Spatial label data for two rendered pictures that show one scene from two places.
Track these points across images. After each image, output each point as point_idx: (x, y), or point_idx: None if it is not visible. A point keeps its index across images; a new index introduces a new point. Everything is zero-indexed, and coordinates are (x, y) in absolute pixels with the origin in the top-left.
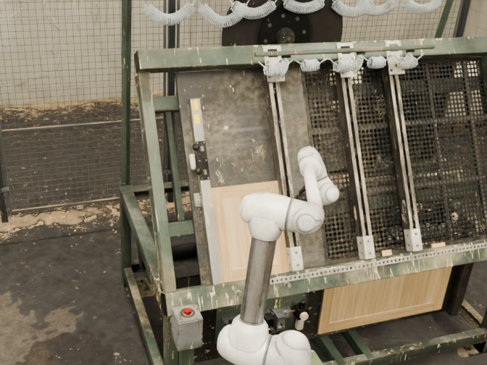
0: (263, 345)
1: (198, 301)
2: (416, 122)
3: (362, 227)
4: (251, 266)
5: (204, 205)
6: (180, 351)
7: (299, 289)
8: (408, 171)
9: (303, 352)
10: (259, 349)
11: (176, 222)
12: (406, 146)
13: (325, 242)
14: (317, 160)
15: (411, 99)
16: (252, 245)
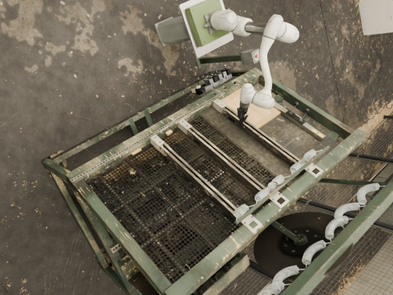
0: (239, 19)
1: (248, 75)
2: (196, 206)
3: (195, 129)
4: None
5: (278, 103)
6: None
7: (207, 96)
8: (186, 168)
9: (227, 11)
10: (240, 17)
11: (279, 100)
12: (197, 179)
13: (206, 122)
14: (267, 93)
15: (209, 217)
16: None
